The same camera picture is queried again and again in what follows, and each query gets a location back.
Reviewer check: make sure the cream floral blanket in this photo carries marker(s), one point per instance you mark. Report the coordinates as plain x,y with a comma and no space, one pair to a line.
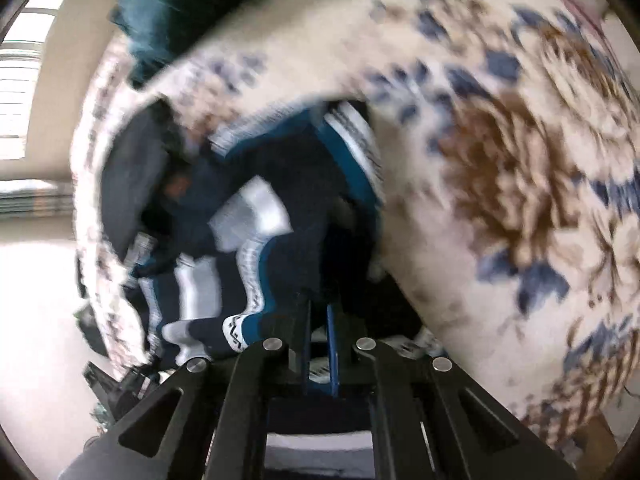
500,170

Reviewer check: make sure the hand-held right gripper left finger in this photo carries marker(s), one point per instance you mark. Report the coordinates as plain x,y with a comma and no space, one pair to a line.
303,355

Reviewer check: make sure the dark teal cloth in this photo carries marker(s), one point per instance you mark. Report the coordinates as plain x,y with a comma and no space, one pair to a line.
165,5

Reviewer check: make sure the radiator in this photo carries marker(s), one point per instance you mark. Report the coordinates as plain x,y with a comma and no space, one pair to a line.
35,199

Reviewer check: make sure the navy striped sweater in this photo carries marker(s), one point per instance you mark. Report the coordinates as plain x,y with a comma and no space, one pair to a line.
280,220

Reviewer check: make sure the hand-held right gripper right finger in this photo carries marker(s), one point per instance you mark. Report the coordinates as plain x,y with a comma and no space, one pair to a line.
333,355

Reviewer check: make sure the window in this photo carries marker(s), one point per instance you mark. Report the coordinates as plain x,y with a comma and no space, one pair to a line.
20,70

